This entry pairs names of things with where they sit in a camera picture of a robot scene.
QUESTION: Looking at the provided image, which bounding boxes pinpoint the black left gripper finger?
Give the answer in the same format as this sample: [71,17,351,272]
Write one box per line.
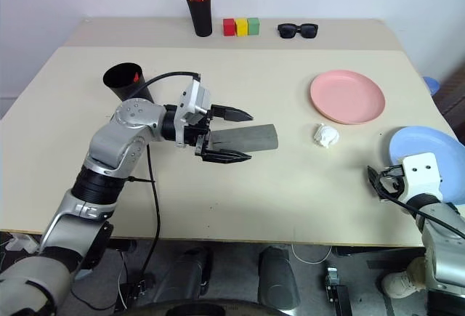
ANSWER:
[211,104,254,122]
[195,135,253,166]

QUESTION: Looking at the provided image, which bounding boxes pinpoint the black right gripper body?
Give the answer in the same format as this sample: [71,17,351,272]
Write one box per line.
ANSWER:
[380,166,405,199]

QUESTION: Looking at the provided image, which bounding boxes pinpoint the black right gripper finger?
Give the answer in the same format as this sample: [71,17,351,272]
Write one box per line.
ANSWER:
[367,165,383,201]

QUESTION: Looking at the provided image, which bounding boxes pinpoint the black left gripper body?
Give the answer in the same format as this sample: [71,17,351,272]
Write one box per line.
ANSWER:
[183,107,214,148]

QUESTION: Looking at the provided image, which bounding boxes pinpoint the blue round plate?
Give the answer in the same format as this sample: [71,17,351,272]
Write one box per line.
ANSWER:
[389,126,465,205]

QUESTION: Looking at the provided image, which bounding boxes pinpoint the crumpled white paper ball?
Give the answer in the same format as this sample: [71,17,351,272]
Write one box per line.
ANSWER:
[312,123,340,149]

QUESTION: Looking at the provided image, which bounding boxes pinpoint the black cylindrical pen holder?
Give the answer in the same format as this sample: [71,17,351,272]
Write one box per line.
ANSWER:
[102,62,155,103]
[185,0,214,38]

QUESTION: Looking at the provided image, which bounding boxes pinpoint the pink round plate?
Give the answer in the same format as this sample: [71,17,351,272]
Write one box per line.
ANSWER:
[310,69,386,125]

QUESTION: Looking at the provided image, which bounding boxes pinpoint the white sneaker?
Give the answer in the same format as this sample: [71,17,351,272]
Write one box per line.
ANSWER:
[381,270,428,299]

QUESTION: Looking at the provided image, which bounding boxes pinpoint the black sunglasses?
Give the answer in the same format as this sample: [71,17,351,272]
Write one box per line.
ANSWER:
[277,23,320,40]

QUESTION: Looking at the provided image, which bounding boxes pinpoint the dark brown furniture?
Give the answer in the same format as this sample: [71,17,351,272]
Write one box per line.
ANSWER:
[434,65,465,128]

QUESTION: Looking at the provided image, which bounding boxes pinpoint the blue round plastic stool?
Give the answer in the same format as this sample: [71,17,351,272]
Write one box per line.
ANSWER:
[422,76,442,95]

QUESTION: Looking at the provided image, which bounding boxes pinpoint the dark grey rounded shape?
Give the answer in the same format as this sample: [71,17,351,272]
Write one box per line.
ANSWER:
[154,246,214,304]
[257,245,302,309]

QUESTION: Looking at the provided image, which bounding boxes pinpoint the white power strip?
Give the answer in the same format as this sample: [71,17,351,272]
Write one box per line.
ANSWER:
[5,234,37,254]

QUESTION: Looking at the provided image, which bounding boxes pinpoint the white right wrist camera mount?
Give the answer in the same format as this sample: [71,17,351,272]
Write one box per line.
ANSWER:
[401,152,444,203]

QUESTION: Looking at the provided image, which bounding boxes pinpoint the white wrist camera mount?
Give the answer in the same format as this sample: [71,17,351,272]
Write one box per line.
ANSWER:
[174,80,211,148]
[401,152,444,203]

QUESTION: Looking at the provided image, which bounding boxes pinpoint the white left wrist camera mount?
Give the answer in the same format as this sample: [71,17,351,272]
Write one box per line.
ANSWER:
[174,80,211,148]

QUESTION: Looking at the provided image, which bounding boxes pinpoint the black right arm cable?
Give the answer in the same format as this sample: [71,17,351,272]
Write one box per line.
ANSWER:
[376,170,465,240]

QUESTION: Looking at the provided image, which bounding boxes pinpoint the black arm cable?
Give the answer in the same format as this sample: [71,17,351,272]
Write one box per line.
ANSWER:
[123,71,203,284]
[376,170,465,240]

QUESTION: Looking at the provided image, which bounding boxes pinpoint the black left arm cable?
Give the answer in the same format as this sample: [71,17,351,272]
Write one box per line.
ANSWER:
[123,71,203,284]

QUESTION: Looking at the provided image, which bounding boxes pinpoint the thin white cable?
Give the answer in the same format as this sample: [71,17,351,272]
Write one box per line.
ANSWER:
[290,245,333,264]

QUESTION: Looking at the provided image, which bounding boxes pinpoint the black metal bracket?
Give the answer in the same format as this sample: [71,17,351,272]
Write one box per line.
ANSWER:
[325,264,352,316]

